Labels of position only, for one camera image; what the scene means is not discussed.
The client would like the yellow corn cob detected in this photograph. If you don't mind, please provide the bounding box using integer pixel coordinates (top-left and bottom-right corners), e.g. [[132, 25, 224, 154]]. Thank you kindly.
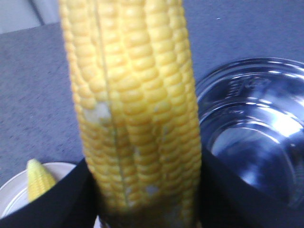
[[27, 159, 57, 202], [59, 0, 201, 228]]

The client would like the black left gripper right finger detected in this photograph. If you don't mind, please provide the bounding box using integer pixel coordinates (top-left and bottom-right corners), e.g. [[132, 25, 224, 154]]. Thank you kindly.
[[197, 149, 304, 228]]

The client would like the green electric cooking pot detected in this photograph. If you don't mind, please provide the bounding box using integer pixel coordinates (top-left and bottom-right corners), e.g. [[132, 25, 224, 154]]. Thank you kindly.
[[196, 57, 304, 209]]

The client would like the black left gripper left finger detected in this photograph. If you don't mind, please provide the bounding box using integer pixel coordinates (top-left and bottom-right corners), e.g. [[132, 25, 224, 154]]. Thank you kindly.
[[0, 160, 97, 228]]

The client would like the cream white plate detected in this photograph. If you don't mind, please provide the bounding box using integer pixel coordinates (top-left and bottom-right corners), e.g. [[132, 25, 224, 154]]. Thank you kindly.
[[0, 160, 97, 228]]

